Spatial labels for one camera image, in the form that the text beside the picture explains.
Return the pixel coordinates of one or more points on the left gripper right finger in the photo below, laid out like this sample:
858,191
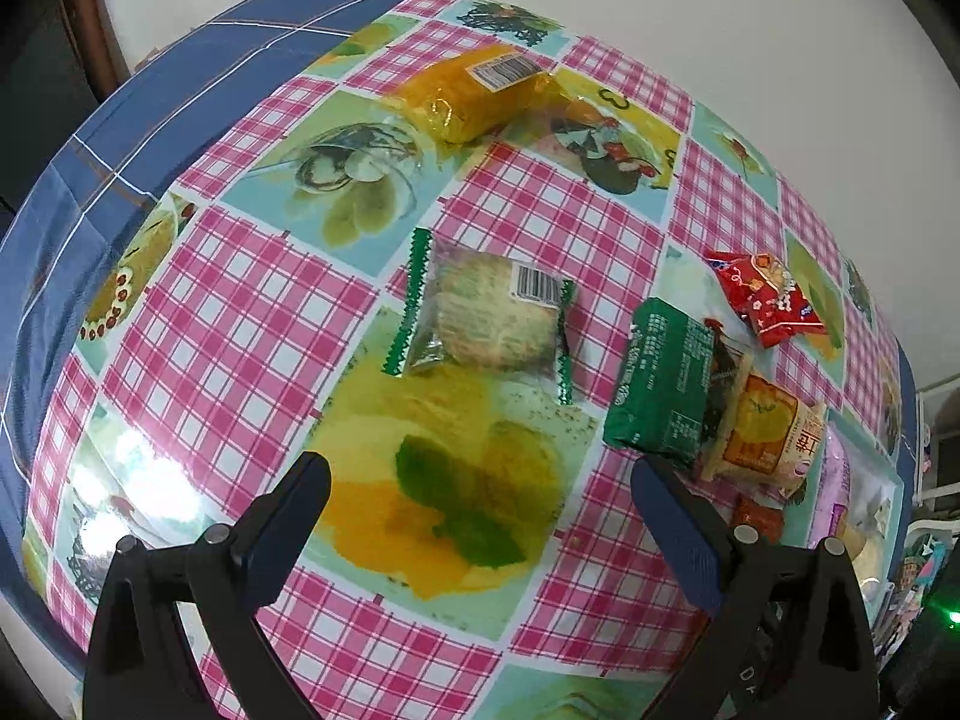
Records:
788,634

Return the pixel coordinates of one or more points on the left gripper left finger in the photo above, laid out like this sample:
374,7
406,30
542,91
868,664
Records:
139,663

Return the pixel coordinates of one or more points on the orange egg roll packet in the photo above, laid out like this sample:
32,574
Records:
766,436

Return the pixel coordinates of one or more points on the green snack bag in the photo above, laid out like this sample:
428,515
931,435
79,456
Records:
659,401

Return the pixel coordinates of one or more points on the small orange-red snack packet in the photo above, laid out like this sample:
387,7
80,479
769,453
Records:
768,521

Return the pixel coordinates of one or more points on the red snack packet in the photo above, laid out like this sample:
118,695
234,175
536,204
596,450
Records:
764,294

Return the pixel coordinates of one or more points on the green-edged clear cookie packet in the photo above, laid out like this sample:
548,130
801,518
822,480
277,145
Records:
485,312

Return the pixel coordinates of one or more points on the pink checkered fruit tablecloth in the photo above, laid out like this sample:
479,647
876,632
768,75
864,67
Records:
479,558

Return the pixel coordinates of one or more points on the blue plaid cloth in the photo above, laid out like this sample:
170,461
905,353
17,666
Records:
97,188

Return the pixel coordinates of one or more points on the orange wrapped cake packet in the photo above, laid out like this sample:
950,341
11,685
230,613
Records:
463,98

